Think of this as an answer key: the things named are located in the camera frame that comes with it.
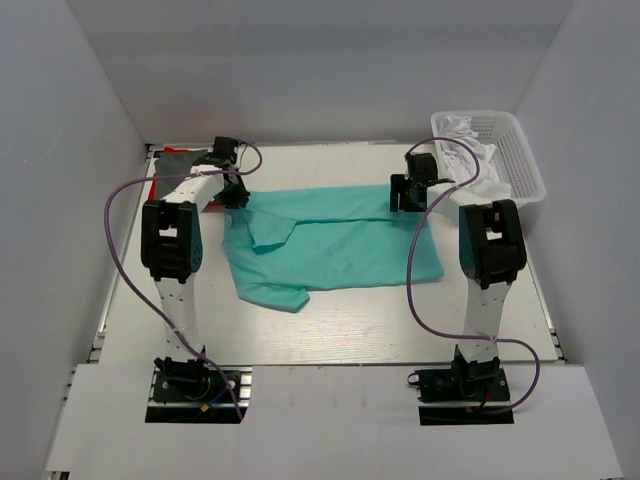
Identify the teal polo shirt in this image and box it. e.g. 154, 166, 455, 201
222, 185, 444, 313

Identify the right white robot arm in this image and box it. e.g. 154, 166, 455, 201
390, 153, 527, 399

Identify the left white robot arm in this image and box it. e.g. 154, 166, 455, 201
141, 137, 250, 368

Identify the folded red t shirt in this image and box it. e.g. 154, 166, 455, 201
150, 169, 223, 213

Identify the folded grey t shirt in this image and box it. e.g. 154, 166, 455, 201
153, 147, 209, 176

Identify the crumpled white t shirt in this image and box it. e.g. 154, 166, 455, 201
436, 115, 511, 200

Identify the white plastic basket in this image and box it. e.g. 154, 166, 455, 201
431, 110, 546, 207

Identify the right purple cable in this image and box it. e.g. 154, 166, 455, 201
403, 137, 542, 415

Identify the purple cable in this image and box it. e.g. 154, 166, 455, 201
103, 141, 265, 421
403, 137, 542, 415

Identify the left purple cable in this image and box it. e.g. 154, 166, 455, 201
103, 141, 265, 421

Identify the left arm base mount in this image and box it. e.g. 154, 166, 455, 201
145, 357, 252, 425

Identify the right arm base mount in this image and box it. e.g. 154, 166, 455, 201
407, 352, 514, 426

